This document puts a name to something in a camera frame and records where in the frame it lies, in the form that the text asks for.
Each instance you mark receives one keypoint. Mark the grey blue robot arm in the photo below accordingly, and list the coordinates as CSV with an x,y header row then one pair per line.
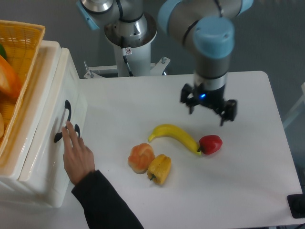
x,y
203,27

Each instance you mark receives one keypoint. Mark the person's hand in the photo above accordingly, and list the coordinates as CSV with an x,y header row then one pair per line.
x,y
78,158

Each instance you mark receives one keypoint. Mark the yellow woven basket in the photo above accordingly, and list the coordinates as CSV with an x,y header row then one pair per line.
x,y
21,42

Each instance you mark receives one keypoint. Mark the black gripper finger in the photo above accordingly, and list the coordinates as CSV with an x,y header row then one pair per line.
x,y
229,112
190,102

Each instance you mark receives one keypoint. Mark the white chair frame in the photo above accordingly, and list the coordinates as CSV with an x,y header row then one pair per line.
x,y
295,110

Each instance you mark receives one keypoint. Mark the yellow bell pepper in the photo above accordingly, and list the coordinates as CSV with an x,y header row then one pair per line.
x,y
159,169

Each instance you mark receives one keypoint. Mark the green item in basket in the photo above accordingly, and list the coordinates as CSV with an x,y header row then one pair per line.
x,y
3,52

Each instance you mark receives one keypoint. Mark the black device at edge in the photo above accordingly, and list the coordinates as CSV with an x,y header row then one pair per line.
x,y
296,204

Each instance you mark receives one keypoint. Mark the yellow banana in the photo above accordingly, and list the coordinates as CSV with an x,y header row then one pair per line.
x,y
177,133

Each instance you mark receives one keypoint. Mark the orange fruit in basket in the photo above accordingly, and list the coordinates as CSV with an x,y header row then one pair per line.
x,y
10,83

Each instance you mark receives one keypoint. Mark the orange bread roll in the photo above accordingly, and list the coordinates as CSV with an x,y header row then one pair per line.
x,y
140,157

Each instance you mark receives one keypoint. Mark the black sleeved forearm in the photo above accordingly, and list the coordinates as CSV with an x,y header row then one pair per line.
x,y
102,205

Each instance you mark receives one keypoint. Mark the white drawer cabinet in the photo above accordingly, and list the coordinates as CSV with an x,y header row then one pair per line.
x,y
24,127

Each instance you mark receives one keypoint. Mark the white drawer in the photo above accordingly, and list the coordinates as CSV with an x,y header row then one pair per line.
x,y
43,171

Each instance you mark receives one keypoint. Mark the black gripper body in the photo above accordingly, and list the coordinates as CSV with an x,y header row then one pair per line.
x,y
212,99

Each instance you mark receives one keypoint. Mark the red bell pepper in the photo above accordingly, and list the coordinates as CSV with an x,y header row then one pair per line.
x,y
210,144

